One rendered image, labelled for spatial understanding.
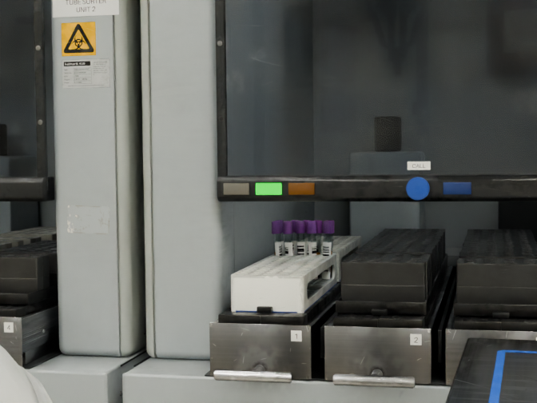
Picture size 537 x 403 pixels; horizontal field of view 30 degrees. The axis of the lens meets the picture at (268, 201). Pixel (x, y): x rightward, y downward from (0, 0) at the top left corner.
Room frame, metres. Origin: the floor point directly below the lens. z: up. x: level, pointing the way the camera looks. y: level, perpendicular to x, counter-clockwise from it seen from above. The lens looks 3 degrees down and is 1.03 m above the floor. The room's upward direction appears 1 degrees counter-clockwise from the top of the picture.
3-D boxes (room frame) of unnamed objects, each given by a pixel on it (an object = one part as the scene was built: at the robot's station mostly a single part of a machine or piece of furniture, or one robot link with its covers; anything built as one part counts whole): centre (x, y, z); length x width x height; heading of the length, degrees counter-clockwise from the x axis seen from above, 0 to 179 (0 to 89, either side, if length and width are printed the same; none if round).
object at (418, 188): (1.30, -0.19, 0.98); 0.03 x 0.01 x 0.03; 77
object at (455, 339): (1.53, -0.35, 0.78); 0.73 x 0.14 x 0.09; 167
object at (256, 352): (1.60, -0.06, 0.78); 0.73 x 0.14 x 0.09; 167
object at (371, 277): (1.34, -0.15, 0.85); 0.12 x 0.02 x 0.06; 78
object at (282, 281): (1.47, -0.03, 0.83); 0.30 x 0.10 x 0.06; 167
